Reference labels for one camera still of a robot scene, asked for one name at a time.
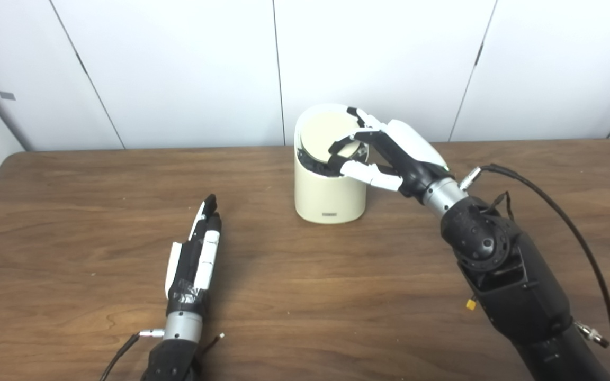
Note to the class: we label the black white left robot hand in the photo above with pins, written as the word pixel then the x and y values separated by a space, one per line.
pixel 191 264

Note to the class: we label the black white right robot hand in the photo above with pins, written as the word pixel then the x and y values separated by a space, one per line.
pixel 411 148

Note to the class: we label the round cream bin lid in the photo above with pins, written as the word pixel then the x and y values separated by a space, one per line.
pixel 323 132

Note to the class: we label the cream-colored desktop trash bin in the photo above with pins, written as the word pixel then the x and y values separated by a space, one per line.
pixel 326 198

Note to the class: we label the black bin liner bag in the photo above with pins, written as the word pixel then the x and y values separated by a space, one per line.
pixel 313 166

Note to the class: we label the small grey wall plate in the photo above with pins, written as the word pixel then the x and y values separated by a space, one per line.
pixel 7 96

